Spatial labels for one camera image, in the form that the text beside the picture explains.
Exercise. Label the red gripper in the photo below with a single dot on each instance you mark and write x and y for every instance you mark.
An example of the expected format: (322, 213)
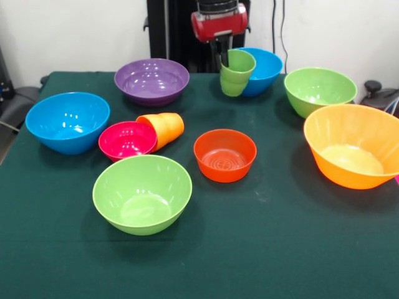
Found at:
(218, 26)

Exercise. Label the green plastic cup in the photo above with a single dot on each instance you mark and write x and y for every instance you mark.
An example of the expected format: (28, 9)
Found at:
(235, 81)

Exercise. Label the blue plastic bowl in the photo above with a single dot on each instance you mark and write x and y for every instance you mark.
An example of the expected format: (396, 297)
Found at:
(67, 124)
(266, 71)

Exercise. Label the orange plastic cup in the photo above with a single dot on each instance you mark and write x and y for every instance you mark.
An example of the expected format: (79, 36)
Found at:
(168, 127)

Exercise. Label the red-orange plastic bowl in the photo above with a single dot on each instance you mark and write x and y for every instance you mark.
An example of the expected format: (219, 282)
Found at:
(224, 171)

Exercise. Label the pink plastic bowl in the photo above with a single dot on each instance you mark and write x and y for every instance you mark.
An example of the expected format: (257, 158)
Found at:
(124, 140)

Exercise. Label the large orange plastic bowl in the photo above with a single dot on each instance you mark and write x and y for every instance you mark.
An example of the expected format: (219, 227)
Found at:
(352, 149)

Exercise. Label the purple plastic bowl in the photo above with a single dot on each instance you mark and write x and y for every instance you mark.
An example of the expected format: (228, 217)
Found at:
(151, 81)

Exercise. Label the green plastic bowl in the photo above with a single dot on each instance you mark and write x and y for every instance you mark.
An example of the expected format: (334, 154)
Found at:
(319, 88)
(141, 199)

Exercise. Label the dark grey chair base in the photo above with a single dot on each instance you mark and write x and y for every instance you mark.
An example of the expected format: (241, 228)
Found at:
(18, 102)
(378, 96)

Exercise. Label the dark green table cloth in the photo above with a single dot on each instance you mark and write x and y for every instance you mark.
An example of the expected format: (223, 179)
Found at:
(199, 268)

